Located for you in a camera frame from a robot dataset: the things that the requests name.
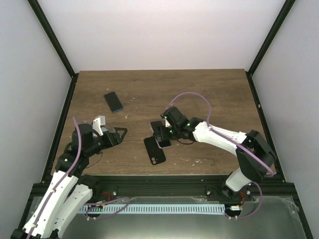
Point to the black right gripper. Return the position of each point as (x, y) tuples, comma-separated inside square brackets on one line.
[(176, 138)]

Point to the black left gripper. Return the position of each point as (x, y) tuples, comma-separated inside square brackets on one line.
[(118, 141)]

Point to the white phone black screen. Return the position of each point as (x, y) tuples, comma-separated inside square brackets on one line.
[(167, 142)]

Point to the small black phone case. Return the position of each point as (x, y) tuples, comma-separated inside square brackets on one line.
[(156, 154)]

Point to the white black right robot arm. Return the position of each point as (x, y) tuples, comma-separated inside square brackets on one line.
[(254, 155)]

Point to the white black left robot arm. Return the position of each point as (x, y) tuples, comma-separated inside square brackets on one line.
[(69, 189)]

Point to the light blue phone case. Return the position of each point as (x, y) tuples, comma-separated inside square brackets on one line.
[(104, 129)]

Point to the blue phone black screen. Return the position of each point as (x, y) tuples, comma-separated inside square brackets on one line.
[(113, 102)]

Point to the grey metal front plate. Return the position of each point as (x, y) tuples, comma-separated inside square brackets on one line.
[(276, 219)]

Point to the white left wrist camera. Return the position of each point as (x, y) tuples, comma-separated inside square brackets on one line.
[(97, 125)]

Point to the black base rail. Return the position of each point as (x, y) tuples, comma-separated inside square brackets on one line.
[(209, 186)]

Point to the light blue slotted cable duct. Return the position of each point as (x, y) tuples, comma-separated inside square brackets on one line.
[(205, 209)]

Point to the black frame post left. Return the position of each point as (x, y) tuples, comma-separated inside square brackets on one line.
[(39, 13)]

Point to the black frame post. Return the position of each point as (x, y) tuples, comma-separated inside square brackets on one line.
[(283, 13), (39, 13)]

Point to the black frame post right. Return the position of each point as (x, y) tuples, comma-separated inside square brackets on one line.
[(283, 13)]

